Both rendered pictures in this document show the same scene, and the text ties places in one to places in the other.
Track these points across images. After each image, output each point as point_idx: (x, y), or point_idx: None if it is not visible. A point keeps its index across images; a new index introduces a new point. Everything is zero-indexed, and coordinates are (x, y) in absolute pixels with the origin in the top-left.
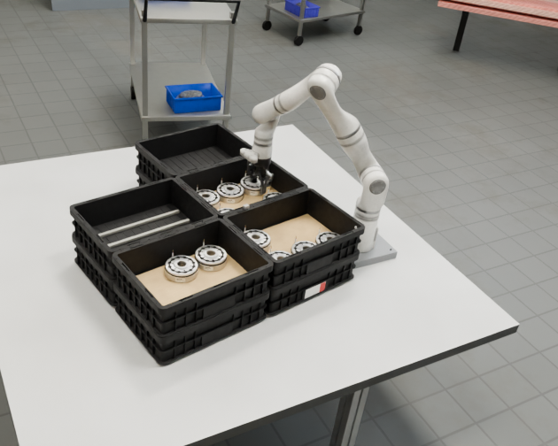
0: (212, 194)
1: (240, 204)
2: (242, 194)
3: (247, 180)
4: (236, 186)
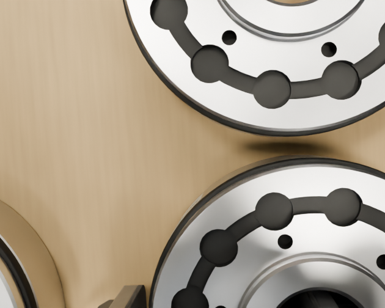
0: None
1: (96, 12)
2: (146, 51)
3: None
4: (319, 73)
